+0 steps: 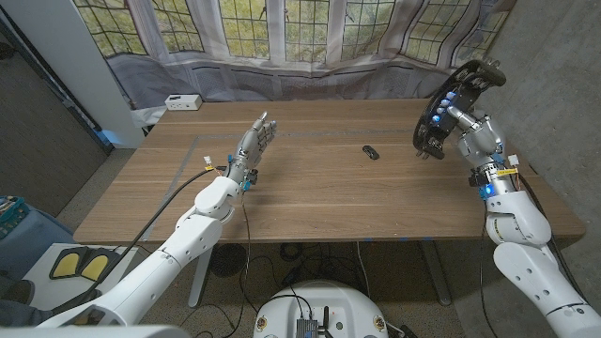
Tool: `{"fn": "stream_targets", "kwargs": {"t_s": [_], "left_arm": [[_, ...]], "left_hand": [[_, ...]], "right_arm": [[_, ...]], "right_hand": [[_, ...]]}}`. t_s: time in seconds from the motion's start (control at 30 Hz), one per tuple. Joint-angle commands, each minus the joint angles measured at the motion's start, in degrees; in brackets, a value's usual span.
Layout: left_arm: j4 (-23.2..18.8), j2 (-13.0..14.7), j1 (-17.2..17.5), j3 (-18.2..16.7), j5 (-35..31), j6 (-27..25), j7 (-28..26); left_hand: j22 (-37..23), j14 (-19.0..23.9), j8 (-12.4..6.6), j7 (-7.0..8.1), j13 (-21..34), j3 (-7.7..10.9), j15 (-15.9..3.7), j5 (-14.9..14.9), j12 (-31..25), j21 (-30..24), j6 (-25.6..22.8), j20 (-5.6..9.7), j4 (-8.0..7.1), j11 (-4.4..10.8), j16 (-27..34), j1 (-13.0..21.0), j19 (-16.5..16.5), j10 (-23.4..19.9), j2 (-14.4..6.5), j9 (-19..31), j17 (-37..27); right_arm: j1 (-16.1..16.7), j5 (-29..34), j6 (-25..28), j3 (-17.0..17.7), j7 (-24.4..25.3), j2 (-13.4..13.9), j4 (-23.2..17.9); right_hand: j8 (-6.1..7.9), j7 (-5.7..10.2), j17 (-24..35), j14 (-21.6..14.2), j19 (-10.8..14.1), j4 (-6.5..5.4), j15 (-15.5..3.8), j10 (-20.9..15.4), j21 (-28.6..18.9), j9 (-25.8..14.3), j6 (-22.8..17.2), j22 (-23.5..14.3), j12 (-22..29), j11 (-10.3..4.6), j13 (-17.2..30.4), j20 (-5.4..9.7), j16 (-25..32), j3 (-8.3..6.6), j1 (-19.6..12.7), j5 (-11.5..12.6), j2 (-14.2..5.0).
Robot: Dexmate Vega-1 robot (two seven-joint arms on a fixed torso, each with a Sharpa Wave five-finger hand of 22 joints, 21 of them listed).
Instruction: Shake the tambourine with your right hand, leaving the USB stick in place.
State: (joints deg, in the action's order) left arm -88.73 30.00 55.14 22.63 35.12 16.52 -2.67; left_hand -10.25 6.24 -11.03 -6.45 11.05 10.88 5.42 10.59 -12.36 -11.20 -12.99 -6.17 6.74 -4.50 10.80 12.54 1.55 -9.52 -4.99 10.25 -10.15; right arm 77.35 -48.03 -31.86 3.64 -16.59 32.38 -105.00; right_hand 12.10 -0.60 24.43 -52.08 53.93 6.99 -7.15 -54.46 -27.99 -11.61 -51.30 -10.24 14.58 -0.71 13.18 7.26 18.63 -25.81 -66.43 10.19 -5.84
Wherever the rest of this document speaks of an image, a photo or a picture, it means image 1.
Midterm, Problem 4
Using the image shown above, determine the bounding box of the grey table leg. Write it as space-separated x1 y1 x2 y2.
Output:
187 242 216 309
418 239 454 307

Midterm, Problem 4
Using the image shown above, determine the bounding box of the white pillar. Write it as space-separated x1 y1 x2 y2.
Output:
0 0 146 150

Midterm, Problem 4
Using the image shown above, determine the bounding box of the black tambourine with metal jingles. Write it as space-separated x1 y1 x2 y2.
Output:
412 58 507 161

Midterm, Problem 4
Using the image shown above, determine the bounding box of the white pedal platform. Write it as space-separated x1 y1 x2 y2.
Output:
22 242 142 312

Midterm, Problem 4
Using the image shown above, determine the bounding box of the teal plastic basket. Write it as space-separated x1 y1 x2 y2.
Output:
0 195 30 240

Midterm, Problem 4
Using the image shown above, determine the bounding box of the dark partition panel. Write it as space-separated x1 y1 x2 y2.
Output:
0 21 115 218

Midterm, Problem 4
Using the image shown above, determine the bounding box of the thin black hanging cable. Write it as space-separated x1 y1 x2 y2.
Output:
477 206 490 338
237 188 254 330

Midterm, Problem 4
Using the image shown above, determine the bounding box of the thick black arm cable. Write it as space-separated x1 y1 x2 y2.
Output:
516 172 589 302
50 166 227 312

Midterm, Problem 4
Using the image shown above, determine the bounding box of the blue upholstered chair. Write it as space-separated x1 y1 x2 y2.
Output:
0 206 77 306

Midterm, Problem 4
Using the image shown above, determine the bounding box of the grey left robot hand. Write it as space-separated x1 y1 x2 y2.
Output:
226 111 278 183

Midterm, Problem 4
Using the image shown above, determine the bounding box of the printed window backdrop cloth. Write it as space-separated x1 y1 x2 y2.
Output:
72 0 517 112

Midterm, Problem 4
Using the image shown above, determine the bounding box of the white cable under table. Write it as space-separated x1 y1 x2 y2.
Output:
355 241 373 300

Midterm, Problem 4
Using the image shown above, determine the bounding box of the white power strip box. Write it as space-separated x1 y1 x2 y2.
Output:
164 94 204 112

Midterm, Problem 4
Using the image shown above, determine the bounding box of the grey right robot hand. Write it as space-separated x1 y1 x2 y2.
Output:
429 91 506 168

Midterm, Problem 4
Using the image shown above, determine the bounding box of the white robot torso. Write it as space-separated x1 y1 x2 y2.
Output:
253 280 390 338

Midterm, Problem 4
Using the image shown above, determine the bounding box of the round black floor fan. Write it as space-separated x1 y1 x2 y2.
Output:
209 242 249 279

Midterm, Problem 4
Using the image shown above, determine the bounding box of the yellow black foot pedal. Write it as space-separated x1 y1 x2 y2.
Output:
49 247 90 281
79 251 122 282

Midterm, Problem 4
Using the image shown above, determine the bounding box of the black floor cable bundle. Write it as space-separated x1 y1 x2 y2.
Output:
239 241 361 314

